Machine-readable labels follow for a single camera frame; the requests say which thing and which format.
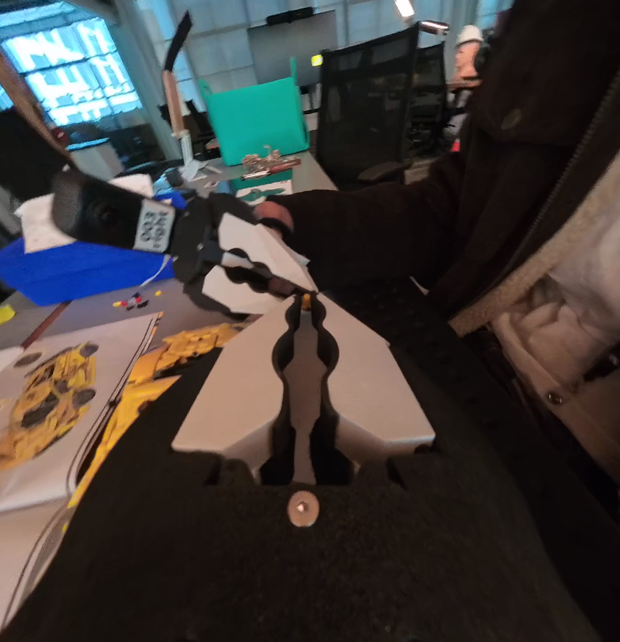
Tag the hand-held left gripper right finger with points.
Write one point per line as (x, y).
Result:
(380, 401)

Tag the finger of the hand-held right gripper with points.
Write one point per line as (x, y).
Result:
(259, 240)
(234, 296)

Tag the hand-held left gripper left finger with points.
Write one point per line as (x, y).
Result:
(224, 401)

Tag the yellow small plate brick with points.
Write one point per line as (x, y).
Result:
(306, 301)

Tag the yellow toy brick car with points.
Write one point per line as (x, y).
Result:
(154, 361)

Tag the person's right forearm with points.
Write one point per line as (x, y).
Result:
(370, 225)

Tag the person's right hand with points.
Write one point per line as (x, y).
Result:
(277, 215)

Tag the green booklet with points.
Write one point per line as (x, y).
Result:
(264, 193)

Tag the pile of small bricks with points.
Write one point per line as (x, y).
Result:
(132, 301)

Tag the green plastic bin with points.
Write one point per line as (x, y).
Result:
(254, 120)

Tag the blue plastic bin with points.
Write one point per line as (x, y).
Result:
(64, 271)

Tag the curved wood and black lamp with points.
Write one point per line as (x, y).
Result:
(174, 90)

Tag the white patterned paper bag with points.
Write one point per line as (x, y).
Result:
(39, 225)

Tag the open instruction booklet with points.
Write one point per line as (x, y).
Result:
(39, 451)

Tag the large window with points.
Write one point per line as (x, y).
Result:
(74, 70)

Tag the yellow paper strip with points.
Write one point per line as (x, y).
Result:
(0, 317)

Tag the black video bar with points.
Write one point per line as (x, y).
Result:
(290, 16)

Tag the white shirt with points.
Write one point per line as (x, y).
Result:
(590, 281)

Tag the white hard hat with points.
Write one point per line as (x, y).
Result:
(469, 34)

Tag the wall screen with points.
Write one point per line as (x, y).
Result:
(290, 50)

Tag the wooden post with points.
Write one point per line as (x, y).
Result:
(19, 85)

